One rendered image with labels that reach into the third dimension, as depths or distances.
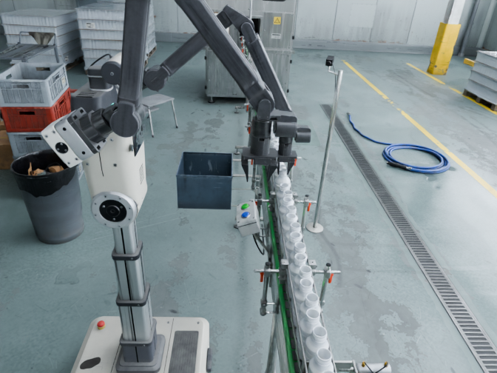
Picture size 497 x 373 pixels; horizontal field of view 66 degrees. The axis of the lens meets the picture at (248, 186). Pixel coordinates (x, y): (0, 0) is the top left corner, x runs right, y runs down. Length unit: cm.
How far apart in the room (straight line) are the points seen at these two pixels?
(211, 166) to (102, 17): 591
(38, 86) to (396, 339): 321
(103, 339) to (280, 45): 501
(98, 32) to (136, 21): 709
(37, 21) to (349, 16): 787
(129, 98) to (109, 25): 698
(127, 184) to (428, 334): 214
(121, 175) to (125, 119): 32
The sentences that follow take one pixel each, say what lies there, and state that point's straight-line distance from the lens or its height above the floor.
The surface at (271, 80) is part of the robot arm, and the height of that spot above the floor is 160.
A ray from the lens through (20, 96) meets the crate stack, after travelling 366.
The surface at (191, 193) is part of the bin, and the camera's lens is 221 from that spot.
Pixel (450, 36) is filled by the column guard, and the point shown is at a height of 84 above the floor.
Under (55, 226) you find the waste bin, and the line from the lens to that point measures 328.
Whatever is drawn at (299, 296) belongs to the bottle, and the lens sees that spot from 119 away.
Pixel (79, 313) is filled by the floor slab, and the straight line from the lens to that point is 279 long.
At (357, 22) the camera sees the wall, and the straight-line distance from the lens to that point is 1221.
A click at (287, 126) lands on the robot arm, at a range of 110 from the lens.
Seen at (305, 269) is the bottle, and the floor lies 115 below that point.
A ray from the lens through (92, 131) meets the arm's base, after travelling 114.
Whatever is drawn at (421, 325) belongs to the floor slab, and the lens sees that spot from 289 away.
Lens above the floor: 196
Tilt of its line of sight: 30 degrees down
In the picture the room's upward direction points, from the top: 3 degrees clockwise
